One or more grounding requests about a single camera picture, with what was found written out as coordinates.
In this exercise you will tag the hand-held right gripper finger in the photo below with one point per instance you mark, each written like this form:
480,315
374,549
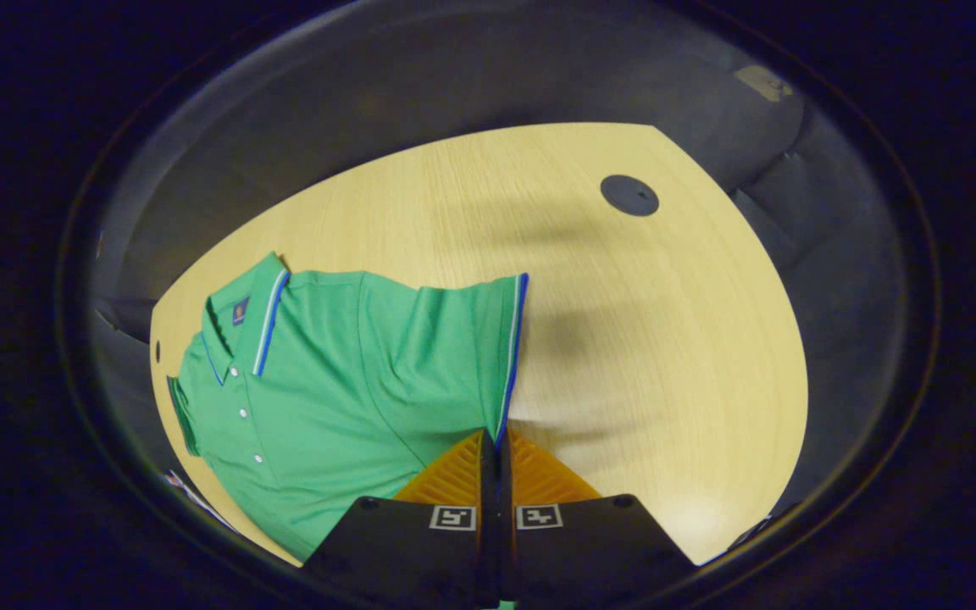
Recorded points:
505,483
488,483

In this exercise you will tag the green T-shirt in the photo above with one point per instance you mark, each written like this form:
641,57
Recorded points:
327,381

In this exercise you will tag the white printed object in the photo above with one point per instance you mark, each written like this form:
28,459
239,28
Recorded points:
191,496

